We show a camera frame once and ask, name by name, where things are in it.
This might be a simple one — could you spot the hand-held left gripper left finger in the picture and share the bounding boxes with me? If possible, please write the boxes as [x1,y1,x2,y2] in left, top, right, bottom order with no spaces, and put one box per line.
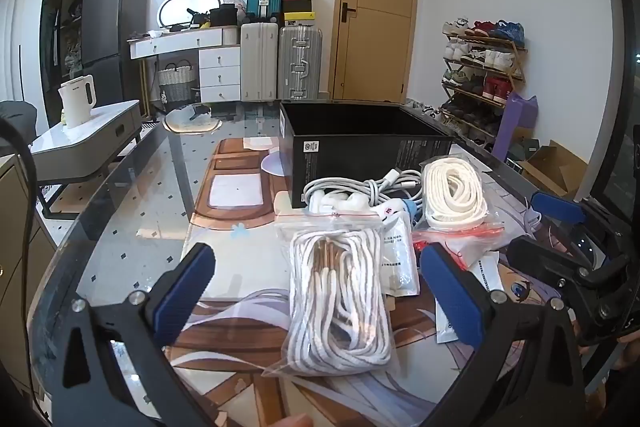
[47,242,221,427]

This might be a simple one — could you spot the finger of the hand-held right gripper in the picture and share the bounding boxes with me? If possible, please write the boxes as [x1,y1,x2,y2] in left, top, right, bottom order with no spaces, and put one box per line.
[531,191,610,249]
[506,235,592,289]

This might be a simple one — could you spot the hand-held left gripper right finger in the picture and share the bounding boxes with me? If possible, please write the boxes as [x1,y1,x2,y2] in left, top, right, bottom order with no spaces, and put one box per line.
[419,242,586,427]

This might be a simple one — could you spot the bag of plain white rope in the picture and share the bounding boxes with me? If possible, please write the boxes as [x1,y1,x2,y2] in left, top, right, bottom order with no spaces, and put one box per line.
[415,154,506,238]

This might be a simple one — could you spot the bag of striped white rope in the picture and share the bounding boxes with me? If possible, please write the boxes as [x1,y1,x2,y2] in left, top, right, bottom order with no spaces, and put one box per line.
[262,212,401,378]

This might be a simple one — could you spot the black cardboard box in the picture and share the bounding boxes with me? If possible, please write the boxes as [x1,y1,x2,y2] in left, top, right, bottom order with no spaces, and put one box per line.
[277,101,453,209]

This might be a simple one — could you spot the person's left hand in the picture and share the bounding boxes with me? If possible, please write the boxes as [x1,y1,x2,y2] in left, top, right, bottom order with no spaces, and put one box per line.
[269,413,314,427]

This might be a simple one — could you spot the open cardboard box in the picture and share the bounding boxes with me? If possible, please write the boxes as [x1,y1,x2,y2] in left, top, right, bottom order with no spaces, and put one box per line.
[517,139,588,200]

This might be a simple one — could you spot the white printed packet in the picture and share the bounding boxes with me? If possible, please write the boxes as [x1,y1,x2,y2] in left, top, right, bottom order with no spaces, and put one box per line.
[435,256,502,344]

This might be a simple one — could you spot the red and white packet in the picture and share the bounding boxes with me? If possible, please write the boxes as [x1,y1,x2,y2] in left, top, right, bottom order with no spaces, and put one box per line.
[412,229,501,269]

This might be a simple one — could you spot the white sealed packet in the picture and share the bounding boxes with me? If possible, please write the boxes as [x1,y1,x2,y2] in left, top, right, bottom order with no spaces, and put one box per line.
[381,212,421,298]

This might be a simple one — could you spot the printed desk mat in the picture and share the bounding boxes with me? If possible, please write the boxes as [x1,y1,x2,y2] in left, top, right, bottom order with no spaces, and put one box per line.
[165,134,601,427]

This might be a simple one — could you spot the purple box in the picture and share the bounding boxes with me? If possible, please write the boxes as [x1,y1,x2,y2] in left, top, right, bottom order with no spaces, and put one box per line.
[492,92,538,162]

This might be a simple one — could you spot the small blue and white pouch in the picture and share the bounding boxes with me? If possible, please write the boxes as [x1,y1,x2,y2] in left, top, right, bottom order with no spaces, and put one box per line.
[370,199,418,227]

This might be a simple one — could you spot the wooden shoe rack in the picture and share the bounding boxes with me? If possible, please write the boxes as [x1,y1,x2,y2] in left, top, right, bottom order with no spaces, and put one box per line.
[441,29,528,142]

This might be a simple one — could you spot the shoes by the door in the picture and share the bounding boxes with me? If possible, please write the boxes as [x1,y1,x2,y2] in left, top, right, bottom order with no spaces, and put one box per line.
[405,99,451,124]

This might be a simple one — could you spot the shoe rack with shoes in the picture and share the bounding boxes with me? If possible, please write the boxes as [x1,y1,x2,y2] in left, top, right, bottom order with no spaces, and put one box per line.
[441,18,526,138]

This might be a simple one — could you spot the wooden nightstand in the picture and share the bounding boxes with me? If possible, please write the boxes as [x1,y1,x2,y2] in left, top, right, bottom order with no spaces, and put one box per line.
[0,152,58,408]

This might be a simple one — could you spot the grey side table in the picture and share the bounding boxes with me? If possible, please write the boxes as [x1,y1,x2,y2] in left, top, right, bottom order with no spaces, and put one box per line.
[30,99,143,220]

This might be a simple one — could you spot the woven laundry basket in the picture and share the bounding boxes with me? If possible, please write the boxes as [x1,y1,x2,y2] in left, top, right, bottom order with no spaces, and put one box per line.
[157,63,198,104]

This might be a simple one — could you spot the white electric kettle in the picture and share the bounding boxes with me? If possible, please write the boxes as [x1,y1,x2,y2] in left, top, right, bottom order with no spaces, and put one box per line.
[58,75,97,129]

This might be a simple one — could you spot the white vanity desk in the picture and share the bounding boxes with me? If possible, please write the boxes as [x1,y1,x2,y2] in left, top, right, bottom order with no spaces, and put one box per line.
[129,27,242,104]

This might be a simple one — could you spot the white suitcase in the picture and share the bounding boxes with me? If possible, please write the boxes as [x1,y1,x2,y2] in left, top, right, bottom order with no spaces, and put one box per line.
[240,22,279,102]

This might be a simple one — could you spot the silver suitcase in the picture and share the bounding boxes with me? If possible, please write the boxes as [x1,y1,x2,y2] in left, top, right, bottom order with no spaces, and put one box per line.
[278,26,323,100]

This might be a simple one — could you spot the wooden door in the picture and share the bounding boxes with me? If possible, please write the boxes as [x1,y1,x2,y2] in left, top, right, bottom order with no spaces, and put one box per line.
[330,0,418,104]

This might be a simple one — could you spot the dark grey fridge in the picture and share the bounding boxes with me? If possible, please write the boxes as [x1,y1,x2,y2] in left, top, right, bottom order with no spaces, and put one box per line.
[80,0,149,112]

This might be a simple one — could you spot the black bag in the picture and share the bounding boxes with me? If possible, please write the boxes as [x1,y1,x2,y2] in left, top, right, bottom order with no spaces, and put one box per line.
[209,4,238,28]

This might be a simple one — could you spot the oval mirror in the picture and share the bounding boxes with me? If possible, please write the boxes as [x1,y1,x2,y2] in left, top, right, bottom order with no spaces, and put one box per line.
[157,0,223,32]

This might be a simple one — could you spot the tall dark glass cabinet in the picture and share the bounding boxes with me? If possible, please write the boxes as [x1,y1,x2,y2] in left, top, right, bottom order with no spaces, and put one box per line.
[40,0,123,128]

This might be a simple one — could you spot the white cable bundle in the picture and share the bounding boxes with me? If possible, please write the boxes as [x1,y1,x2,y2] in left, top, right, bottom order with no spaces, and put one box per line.
[302,169,426,212]

